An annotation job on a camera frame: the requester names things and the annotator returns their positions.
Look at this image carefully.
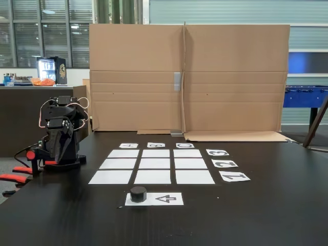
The black hexagonal token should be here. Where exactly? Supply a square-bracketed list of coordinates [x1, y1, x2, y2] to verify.
[130, 186, 148, 203]

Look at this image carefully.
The white paper grid square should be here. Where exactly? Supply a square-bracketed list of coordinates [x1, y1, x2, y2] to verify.
[99, 158, 137, 170]
[174, 158, 208, 170]
[88, 170, 133, 185]
[138, 158, 171, 170]
[175, 170, 216, 185]
[173, 149, 203, 158]
[141, 149, 171, 158]
[107, 149, 140, 158]
[133, 170, 172, 185]

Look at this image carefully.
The black and red clamp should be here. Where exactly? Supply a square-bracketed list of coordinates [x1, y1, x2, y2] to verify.
[25, 147, 62, 178]

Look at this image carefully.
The small brown cardboard sheet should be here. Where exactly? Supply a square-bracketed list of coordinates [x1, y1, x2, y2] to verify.
[73, 78, 91, 136]

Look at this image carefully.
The dark counter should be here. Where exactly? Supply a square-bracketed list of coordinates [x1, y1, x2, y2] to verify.
[0, 86, 90, 158]

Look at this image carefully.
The bowl of orange snacks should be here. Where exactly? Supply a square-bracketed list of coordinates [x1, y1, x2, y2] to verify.
[28, 77, 56, 87]

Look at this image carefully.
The red and black chair base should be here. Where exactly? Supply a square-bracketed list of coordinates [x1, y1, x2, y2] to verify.
[0, 166, 34, 197]

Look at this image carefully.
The black mini fridge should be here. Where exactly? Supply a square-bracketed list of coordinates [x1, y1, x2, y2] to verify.
[36, 56, 68, 86]

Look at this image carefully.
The box of small bottles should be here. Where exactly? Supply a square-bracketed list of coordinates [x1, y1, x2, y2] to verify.
[3, 73, 16, 87]

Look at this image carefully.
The large brown cardboard panel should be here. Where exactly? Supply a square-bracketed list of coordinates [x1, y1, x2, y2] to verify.
[89, 23, 186, 135]
[183, 21, 294, 142]

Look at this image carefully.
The white paper arrow sheet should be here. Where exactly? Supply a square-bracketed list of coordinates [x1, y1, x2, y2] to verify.
[125, 192, 185, 206]

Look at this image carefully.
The paper sheet number 3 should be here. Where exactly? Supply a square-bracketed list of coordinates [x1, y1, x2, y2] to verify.
[206, 149, 230, 157]

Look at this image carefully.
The paper sheet number 2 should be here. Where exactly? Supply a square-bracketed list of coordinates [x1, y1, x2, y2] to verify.
[211, 159, 239, 169]

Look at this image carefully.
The paper sheet number 1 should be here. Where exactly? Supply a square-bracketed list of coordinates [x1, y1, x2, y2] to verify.
[219, 171, 251, 183]

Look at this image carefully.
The blue foosball table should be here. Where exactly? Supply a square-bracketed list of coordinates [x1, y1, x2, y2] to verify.
[283, 85, 328, 127]

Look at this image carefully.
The brown wooden easel leg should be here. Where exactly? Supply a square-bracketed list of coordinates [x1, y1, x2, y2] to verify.
[302, 96, 328, 150]

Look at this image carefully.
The black power cable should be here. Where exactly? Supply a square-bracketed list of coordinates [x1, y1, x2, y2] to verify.
[14, 144, 39, 169]

